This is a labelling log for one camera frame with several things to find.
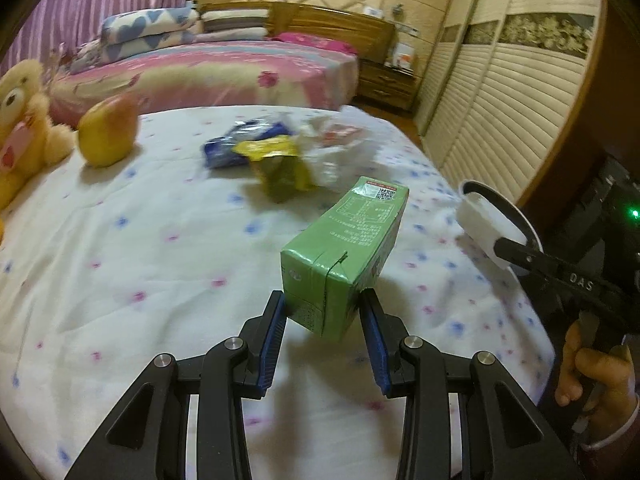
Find wooden headboard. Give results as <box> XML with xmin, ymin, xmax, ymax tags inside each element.
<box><xmin>267</xmin><ymin>2</ymin><xmax>399</xmax><ymax>54</ymax></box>

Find purple curtain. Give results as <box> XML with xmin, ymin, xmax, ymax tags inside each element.
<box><xmin>0</xmin><ymin>0</ymin><xmax>198</xmax><ymax>69</ymax></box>

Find bed with pink floral sheet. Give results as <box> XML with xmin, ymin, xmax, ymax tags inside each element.
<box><xmin>50</xmin><ymin>40</ymin><xmax>360</xmax><ymax>122</ymax></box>

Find wooden nightstand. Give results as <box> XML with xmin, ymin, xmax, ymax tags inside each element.
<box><xmin>357</xmin><ymin>57</ymin><xmax>419</xmax><ymax>114</ymax></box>

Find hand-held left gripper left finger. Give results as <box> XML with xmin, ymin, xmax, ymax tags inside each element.
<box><xmin>65</xmin><ymin>290</ymin><xmax>287</xmax><ymax>480</ymax></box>

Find person's right forearm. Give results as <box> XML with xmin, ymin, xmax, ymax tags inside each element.
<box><xmin>575</xmin><ymin>400</ymin><xmax>640</xmax><ymax>480</ymax></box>

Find pink pillow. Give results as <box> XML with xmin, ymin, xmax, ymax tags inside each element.
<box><xmin>272</xmin><ymin>32</ymin><xmax>359</xmax><ymax>55</ymax></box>

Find white floral blanket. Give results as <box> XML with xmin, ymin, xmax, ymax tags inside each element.
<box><xmin>0</xmin><ymin>105</ymin><xmax>556</xmax><ymax>480</ymax></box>

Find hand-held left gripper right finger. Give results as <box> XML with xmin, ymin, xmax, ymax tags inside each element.
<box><xmin>359</xmin><ymin>287</ymin><xmax>586</xmax><ymax>480</ymax></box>

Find folded heart print quilt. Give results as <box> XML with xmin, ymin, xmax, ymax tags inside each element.
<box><xmin>102</xmin><ymin>30</ymin><xmax>202</xmax><ymax>59</ymax></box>

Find blue snack wrapper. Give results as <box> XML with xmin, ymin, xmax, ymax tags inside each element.
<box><xmin>202</xmin><ymin>119</ymin><xmax>292</xmax><ymax>169</ymax></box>

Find yellow teddy bear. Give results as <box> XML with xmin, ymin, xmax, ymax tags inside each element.
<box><xmin>0</xmin><ymin>59</ymin><xmax>76</xmax><ymax>211</ymax></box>

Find brown wooden door frame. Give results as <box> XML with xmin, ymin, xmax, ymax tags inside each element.
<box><xmin>520</xmin><ymin>0</ymin><xmax>640</xmax><ymax>221</ymax></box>

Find person's right hand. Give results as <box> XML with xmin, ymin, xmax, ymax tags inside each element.
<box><xmin>555</xmin><ymin>320</ymin><xmax>640</xmax><ymax>448</ymax></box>

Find white plastic bag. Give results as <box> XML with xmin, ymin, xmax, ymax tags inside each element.
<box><xmin>292</xmin><ymin>111</ymin><xmax>372</xmax><ymax>192</ymax></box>

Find black white trash bin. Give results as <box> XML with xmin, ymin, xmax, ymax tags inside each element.
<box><xmin>457</xmin><ymin>180</ymin><xmax>546</xmax><ymax>272</ymax></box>

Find green drink carton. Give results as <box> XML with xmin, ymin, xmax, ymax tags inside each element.
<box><xmin>280</xmin><ymin>176</ymin><xmax>410</xmax><ymax>343</ymax></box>

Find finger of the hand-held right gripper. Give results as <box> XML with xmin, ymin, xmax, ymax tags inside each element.
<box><xmin>494</xmin><ymin>236</ymin><xmax>557</xmax><ymax>282</ymax></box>

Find plain white pillow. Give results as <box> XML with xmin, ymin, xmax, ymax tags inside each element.
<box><xmin>195</xmin><ymin>27</ymin><xmax>269</xmax><ymax>44</ymax></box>

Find red snack wrapper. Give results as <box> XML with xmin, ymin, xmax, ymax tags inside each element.
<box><xmin>320</xmin><ymin>122</ymin><xmax>364</xmax><ymax>149</ymax></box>

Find grey striped pillow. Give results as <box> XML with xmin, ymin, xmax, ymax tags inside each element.
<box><xmin>200</xmin><ymin>10</ymin><xmax>269</xmax><ymax>32</ymax></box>

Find patterned cloth bundle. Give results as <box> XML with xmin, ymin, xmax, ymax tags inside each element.
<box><xmin>50</xmin><ymin>40</ymin><xmax>107</xmax><ymax>74</ymax></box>

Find heart pattern pillow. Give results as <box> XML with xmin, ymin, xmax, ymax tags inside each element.
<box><xmin>100</xmin><ymin>7</ymin><xmax>203</xmax><ymax>43</ymax></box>

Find cream slatted sliding wardrobe doors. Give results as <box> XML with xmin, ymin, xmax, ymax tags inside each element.
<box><xmin>412</xmin><ymin>0</ymin><xmax>607</xmax><ymax>207</ymax></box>

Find yellow red apple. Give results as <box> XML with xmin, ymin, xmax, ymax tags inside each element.
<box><xmin>77</xmin><ymin>92</ymin><xmax>141</xmax><ymax>168</ymax></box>

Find white orange box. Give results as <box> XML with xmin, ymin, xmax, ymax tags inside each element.
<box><xmin>392</xmin><ymin>42</ymin><xmax>415</xmax><ymax>71</ymax></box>

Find yellow green wrapper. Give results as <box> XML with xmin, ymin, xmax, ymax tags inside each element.
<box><xmin>235</xmin><ymin>135</ymin><xmax>319</xmax><ymax>204</ymax></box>

